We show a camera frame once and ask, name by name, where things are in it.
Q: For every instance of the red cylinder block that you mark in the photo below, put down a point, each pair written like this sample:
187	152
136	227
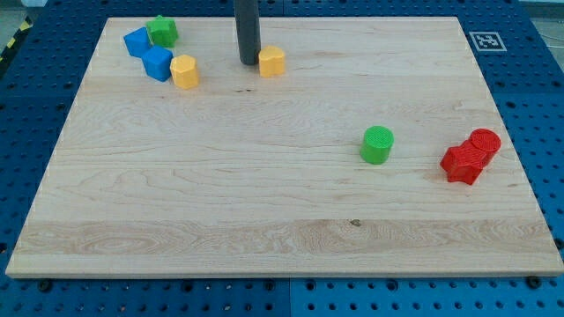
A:
487	142

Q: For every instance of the blue pentagon block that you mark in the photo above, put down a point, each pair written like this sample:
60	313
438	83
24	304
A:
137	42

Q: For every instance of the black bolt right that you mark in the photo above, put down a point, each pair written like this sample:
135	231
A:
533	282

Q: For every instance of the red star block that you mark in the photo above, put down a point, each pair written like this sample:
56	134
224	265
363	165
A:
463	163

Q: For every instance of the green star block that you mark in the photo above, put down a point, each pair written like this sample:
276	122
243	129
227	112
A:
162	31

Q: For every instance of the black bolt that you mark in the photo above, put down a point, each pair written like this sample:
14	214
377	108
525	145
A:
533	282
44	285

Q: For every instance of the wooden board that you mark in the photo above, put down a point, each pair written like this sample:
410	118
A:
245	176

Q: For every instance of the white fiducial marker tag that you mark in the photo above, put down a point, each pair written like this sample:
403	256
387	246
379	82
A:
487	41

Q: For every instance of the black bolt left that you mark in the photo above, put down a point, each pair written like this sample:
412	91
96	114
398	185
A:
44	285

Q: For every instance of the yellow hexagon block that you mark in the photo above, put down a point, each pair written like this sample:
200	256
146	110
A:
184	71

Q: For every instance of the yellow heart block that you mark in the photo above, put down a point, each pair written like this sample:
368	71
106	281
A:
272	61

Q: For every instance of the blue cube block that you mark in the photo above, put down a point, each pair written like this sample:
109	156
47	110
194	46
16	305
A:
156	62

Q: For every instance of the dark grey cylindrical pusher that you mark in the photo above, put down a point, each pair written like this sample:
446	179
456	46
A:
246	13

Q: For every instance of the green cylinder block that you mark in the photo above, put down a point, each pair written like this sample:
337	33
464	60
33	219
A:
376	145

